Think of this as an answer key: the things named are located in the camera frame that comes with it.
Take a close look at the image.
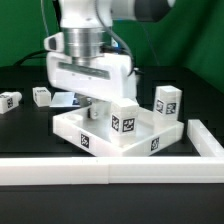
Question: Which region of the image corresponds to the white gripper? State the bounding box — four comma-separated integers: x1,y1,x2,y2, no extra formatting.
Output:
47,52,137,120

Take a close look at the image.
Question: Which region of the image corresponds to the white square tabletop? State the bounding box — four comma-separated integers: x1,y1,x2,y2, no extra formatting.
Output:
53,107,184,157

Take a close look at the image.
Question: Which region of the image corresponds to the white sheet with fiducial tags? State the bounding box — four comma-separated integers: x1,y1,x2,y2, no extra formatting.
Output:
50,92,89,108

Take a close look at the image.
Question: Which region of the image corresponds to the white L-shaped obstacle fence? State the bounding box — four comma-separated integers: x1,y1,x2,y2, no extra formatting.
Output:
0,120,224,186

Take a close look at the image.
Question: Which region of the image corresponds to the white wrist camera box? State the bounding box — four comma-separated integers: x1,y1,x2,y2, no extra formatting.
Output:
44,32,65,53

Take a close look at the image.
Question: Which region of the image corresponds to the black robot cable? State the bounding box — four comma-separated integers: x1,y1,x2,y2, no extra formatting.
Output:
13,0,64,67

